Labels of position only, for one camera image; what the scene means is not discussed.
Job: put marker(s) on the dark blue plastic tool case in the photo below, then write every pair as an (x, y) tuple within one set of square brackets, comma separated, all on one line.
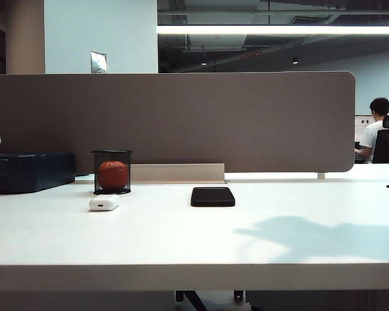
[(29, 175)]

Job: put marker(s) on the brown fabric desk divider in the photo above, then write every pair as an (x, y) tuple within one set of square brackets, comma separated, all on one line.
[(214, 123)]

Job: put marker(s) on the black smartphone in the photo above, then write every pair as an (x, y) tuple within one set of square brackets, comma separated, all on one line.
[(213, 196)]

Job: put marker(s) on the orange textured ball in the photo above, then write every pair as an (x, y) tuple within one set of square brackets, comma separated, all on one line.
[(113, 175)]

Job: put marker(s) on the black mesh pen holder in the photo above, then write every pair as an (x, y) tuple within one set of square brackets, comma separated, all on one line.
[(111, 192)]

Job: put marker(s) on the black ceiling spotlight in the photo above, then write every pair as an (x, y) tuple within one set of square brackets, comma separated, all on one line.
[(295, 60)]

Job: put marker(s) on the long white ceiling light strip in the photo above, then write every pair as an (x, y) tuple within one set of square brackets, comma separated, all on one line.
[(278, 29)]

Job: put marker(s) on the white panel with two holes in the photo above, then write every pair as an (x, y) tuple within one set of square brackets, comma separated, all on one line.
[(361, 128)]

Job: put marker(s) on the seated person in white shirt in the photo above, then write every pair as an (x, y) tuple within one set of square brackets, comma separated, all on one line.
[(372, 136)]

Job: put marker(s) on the white divider mounting bracket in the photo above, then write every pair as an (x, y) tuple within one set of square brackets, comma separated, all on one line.
[(321, 176)]

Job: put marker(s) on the metal wall switch plate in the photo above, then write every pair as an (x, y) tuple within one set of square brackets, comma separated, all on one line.
[(99, 61)]

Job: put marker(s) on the black table leg frame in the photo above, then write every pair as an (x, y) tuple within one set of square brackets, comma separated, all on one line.
[(181, 295)]

